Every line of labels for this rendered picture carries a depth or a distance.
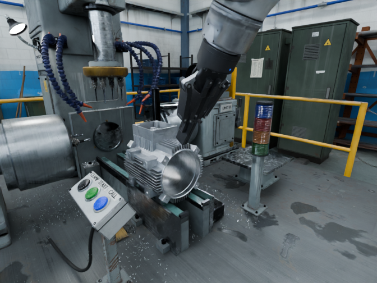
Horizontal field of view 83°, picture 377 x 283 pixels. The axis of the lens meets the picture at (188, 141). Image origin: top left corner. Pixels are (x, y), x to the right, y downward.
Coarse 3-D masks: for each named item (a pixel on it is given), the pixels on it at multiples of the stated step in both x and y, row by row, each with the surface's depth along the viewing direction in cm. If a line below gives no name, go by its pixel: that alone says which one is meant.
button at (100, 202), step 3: (99, 198) 42; (102, 198) 42; (105, 198) 42; (96, 201) 42; (99, 201) 42; (102, 201) 41; (105, 201) 41; (96, 204) 41; (99, 204) 41; (102, 204) 41; (105, 204) 41; (96, 207) 41; (99, 207) 40; (102, 207) 40; (96, 210) 41
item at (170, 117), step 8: (152, 104) 109; (160, 104) 106; (168, 104) 108; (176, 104) 111; (152, 112) 110; (160, 112) 105; (168, 112) 103; (176, 112) 106; (144, 120) 118; (152, 120) 111; (168, 120) 102; (176, 120) 104; (192, 136) 114
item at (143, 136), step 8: (136, 128) 71; (144, 128) 67; (152, 128) 72; (160, 128) 71; (168, 128) 68; (176, 128) 70; (136, 136) 72; (144, 136) 68; (152, 136) 65; (160, 136) 67; (168, 136) 69; (136, 144) 73; (144, 144) 69; (152, 144) 66
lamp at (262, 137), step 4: (256, 132) 74; (260, 132) 73; (264, 132) 73; (268, 132) 73; (252, 136) 77; (256, 136) 75; (260, 136) 74; (264, 136) 74; (268, 136) 74; (252, 140) 77; (256, 140) 75; (260, 140) 74; (264, 140) 74; (268, 140) 75
